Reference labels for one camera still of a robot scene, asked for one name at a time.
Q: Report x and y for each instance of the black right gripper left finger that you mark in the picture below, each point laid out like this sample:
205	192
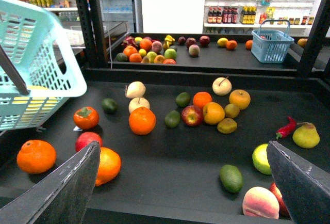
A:
62	196

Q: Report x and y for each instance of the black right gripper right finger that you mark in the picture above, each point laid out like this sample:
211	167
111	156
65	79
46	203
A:
304	186

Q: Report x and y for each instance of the light teal plastic basket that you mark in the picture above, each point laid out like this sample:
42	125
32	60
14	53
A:
34	40

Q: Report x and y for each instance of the yellow lemon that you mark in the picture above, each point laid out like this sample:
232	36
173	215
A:
35	100

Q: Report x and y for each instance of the red apple near shelf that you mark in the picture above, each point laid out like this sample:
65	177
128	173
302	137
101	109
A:
192	115

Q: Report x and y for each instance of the orange on far shelf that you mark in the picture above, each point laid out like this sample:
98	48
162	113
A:
146	44

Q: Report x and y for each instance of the yellow lemon far shelf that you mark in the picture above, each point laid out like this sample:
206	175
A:
222	42

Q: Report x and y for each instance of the green apple far shelf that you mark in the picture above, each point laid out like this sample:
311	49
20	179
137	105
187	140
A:
170	54

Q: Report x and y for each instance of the white pegboard sauce shelf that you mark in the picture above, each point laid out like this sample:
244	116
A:
242	16

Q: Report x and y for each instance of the orange front left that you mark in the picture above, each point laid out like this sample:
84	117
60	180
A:
36	157

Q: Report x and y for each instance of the pink peach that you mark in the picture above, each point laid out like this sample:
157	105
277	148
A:
260	202

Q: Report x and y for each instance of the yellow green pear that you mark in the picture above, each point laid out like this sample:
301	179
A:
306	136

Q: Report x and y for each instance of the red chili pepper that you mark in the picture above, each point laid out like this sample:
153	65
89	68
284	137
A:
287	129

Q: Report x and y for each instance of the green avocado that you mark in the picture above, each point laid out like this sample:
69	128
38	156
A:
231	178

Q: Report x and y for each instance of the orange persimmon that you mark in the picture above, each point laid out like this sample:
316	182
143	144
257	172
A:
86	118

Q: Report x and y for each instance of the large orange front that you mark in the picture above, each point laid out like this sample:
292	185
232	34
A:
142	121

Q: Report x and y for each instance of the golden yellow pear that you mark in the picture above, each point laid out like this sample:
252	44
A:
240	98

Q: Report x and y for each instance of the yellow apple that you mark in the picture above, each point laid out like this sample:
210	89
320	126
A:
213	113

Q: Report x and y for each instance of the green lime lower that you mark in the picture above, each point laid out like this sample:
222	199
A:
172	119

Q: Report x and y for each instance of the green lime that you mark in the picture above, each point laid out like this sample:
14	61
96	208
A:
183	99
172	119

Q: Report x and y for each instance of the orange near centre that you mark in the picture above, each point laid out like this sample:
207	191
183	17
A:
202	98

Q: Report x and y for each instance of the small blue plastic basket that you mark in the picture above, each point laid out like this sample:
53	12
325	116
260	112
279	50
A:
269	45

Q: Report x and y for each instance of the green lime upper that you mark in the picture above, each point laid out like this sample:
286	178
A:
183	99

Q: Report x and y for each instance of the dark red apple far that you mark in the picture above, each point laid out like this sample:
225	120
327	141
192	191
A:
204	41

